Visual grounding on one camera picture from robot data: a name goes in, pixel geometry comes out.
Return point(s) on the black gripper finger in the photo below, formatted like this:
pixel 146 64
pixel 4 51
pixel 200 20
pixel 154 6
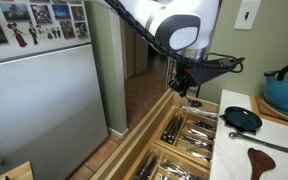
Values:
pixel 174 85
pixel 184 90

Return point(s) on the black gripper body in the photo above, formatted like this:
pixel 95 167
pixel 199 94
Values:
pixel 184 75

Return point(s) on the silver spoon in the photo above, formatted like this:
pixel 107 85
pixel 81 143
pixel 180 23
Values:
pixel 195 103

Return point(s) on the light wood kitchen drawer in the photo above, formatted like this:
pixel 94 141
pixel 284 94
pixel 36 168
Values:
pixel 134 140

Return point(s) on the wooden cutlery organiser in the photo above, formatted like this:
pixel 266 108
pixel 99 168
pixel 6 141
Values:
pixel 165 145
pixel 159 166

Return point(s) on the dark teal small dish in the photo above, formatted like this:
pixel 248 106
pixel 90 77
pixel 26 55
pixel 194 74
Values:
pixel 243 118

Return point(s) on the wooden kettle trivet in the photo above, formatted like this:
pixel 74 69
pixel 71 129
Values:
pixel 260 110

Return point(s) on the long metal utensil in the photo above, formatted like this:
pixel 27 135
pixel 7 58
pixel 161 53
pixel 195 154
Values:
pixel 267 144

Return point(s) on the teal kettle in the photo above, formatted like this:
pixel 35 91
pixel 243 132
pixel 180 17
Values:
pixel 284 96

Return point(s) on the brown wooden spatula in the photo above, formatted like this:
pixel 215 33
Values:
pixel 260 161

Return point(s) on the grey white refrigerator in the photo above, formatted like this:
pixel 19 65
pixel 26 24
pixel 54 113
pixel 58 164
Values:
pixel 34 100

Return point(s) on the black suit man magnet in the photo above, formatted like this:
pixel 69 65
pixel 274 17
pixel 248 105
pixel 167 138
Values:
pixel 34 33

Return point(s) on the red dress lady magnet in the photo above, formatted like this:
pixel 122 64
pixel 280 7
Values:
pixel 17 35

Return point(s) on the light wooden platform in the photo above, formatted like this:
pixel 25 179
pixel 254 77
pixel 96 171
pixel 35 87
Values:
pixel 15 171

